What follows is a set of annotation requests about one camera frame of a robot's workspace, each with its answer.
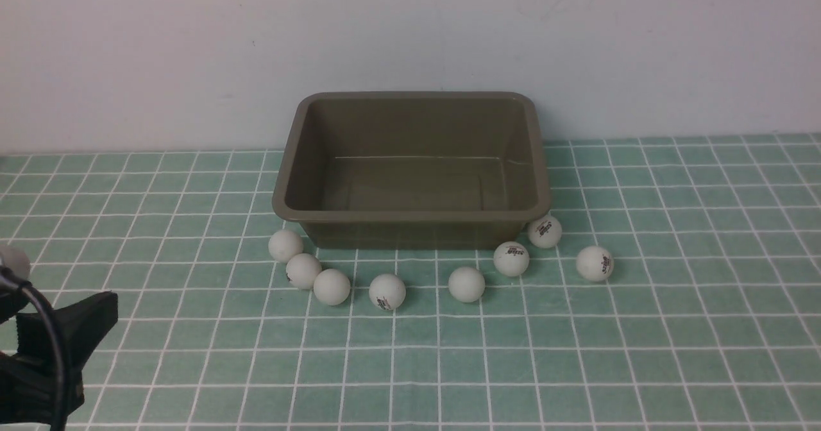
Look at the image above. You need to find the white ball logo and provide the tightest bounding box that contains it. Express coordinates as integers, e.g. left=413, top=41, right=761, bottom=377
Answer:
left=493, top=241, right=530, bottom=277
left=369, top=273, right=407, bottom=311

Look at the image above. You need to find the olive plastic bin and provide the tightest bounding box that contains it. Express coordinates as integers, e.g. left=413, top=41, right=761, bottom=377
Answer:
left=271, top=91, right=552, bottom=250

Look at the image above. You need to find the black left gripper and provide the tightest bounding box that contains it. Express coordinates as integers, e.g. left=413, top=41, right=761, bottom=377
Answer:
left=1, top=291, right=119, bottom=427

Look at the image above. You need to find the white ball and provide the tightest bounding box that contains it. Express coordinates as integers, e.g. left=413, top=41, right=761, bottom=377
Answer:
left=312, top=269, right=351, bottom=306
left=526, top=214, right=563, bottom=249
left=285, top=253, right=323, bottom=291
left=577, top=245, right=614, bottom=282
left=269, top=229, right=304, bottom=264

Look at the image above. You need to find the green checkered tablecloth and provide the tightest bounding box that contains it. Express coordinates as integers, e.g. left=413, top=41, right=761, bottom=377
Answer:
left=1, top=133, right=820, bottom=430

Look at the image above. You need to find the white ball plain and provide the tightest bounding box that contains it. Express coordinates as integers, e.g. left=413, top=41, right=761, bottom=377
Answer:
left=448, top=267, right=485, bottom=303

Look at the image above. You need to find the black left camera cable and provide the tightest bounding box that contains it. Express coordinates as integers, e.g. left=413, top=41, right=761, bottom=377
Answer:
left=0, top=267, right=72, bottom=431

